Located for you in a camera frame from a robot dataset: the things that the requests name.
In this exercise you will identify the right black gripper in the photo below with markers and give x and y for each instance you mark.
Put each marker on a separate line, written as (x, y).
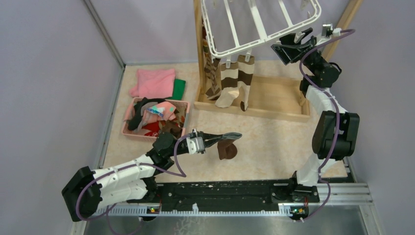
(288, 53)

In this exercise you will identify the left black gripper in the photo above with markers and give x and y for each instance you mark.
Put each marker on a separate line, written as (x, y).
(208, 137)

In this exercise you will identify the dark brown grey-cuffed sock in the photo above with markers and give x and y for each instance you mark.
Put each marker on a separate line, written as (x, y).
(226, 149)

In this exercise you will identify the white clip hanger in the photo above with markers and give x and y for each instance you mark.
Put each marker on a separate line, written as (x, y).
(264, 37)

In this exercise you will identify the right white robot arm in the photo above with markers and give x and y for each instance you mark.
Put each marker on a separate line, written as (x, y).
(335, 135)

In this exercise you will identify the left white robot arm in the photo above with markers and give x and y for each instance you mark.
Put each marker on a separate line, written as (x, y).
(91, 189)

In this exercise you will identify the wooden hanger stand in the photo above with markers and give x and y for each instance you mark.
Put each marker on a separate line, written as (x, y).
(275, 97)

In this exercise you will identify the brown cream striped sock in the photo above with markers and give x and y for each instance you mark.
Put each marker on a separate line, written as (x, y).
(245, 76)
(229, 86)

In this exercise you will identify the pink patterned sock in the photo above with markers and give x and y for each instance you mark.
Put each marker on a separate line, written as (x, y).
(161, 111)

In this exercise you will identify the red patterned sock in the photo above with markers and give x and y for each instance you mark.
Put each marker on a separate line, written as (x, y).
(155, 128)

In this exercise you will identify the green cloth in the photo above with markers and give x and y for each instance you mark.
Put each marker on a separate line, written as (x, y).
(178, 89)

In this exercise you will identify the pink towel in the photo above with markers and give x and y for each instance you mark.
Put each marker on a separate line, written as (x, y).
(154, 83)

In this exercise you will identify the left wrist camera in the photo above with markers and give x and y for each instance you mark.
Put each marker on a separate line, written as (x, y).
(195, 143)

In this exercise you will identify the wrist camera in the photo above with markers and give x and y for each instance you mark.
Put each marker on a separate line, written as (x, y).
(195, 143)
(328, 31)

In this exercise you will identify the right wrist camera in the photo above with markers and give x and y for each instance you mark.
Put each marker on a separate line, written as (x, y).
(328, 31)

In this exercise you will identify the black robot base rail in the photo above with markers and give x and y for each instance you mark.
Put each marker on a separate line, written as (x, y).
(233, 196)

